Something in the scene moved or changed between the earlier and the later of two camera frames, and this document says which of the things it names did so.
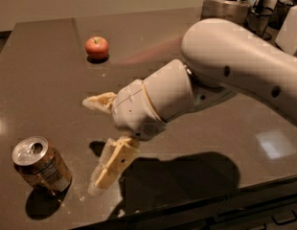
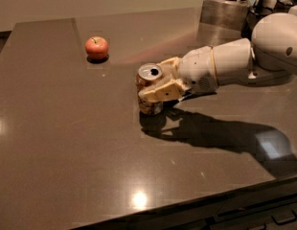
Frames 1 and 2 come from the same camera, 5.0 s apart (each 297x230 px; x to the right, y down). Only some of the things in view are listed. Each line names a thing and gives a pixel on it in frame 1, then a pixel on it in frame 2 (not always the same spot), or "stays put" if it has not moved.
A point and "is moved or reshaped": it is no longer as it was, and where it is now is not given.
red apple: (97, 48) stays put
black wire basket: (257, 21) stays put
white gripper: (133, 109) → (196, 68)
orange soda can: (41, 164) is moved or reshaped
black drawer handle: (285, 221) stays put
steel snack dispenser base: (213, 8) stays put
